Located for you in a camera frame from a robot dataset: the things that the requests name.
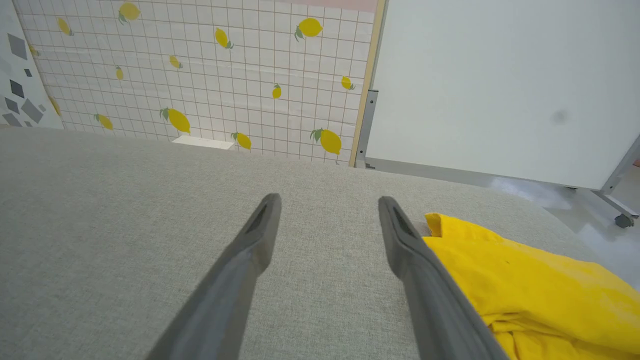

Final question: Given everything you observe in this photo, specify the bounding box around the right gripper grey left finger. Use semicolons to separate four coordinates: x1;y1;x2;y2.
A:
146;193;282;360

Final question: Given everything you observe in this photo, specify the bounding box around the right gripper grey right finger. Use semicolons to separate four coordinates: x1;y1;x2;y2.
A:
377;195;511;360

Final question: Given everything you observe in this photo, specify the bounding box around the yellow cartoon print t-shirt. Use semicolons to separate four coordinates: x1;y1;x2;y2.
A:
422;212;640;360

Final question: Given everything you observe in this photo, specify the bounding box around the grey fabric sofa cushion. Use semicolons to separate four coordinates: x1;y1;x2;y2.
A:
0;125;617;360

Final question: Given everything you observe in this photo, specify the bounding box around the white rectangular block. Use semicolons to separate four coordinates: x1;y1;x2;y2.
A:
171;135;236;151

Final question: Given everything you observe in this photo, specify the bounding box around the lemon tile print partition panel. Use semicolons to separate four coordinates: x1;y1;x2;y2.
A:
12;0;389;168

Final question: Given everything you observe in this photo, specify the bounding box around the white rolling partition board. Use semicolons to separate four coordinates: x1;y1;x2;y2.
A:
354;0;640;229

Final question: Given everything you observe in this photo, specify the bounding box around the grey diamond print partition panel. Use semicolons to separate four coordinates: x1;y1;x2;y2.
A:
0;0;64;130

